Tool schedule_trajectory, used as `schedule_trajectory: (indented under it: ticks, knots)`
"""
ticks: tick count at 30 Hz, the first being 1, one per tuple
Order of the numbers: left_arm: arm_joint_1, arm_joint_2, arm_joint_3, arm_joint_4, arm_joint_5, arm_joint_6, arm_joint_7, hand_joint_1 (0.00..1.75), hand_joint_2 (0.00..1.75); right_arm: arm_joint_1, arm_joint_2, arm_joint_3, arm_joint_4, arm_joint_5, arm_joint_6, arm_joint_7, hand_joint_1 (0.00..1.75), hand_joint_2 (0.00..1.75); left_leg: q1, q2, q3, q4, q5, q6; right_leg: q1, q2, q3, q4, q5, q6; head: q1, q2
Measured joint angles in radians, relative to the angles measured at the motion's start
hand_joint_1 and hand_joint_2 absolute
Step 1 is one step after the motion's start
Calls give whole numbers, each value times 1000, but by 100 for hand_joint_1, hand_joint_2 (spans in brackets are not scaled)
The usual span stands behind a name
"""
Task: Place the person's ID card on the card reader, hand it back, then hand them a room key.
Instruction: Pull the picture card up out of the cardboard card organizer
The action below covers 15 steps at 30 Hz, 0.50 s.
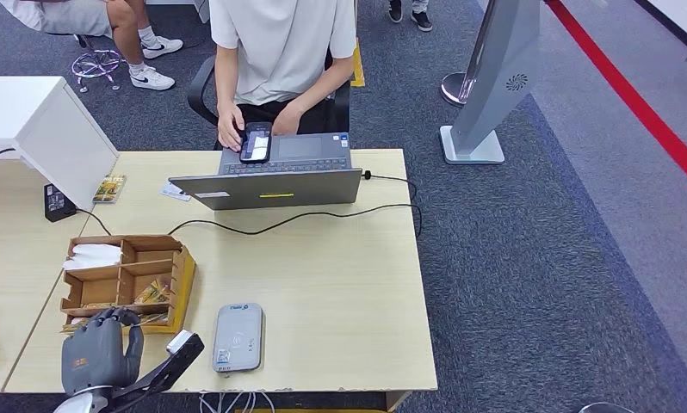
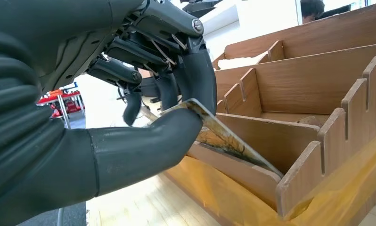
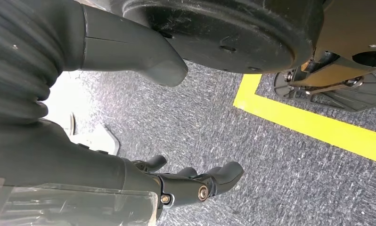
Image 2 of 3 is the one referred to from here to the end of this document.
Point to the white tissue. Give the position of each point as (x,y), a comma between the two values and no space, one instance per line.
(241,61)

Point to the red white workbench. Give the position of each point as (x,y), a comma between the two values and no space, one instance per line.
(66,103)

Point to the person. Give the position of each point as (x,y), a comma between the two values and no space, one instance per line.
(311,9)

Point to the wooden divided box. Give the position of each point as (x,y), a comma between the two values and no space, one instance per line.
(300,81)

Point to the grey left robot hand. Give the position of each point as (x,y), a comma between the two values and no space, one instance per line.
(66,34)

